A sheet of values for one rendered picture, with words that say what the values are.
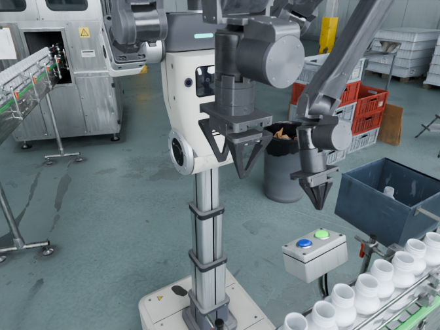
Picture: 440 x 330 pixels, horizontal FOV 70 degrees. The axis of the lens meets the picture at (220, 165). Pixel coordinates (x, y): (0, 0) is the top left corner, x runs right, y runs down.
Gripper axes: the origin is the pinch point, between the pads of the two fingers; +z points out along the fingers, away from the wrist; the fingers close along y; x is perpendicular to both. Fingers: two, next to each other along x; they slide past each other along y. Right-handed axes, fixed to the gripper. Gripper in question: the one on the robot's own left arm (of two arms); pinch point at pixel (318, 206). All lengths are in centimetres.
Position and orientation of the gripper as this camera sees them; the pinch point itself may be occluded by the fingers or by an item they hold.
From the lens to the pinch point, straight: 80.6
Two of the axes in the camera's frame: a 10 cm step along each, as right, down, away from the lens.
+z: 1.8, 9.7, 1.8
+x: -4.9, -0.7, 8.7
